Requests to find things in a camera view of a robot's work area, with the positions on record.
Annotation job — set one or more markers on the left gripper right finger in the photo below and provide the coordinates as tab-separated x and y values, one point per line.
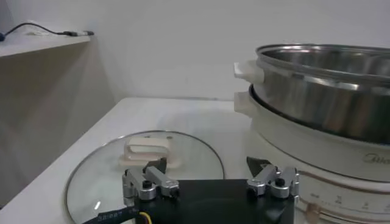
288	179

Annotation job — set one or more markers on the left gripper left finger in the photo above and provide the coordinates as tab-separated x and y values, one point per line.
138	180

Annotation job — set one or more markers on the stainless steel steamer basket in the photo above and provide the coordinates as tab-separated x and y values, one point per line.
320	100

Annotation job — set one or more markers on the white electric cooker base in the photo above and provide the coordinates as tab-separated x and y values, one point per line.
304	146

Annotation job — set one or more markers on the white side desk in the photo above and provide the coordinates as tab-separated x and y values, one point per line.
30	45

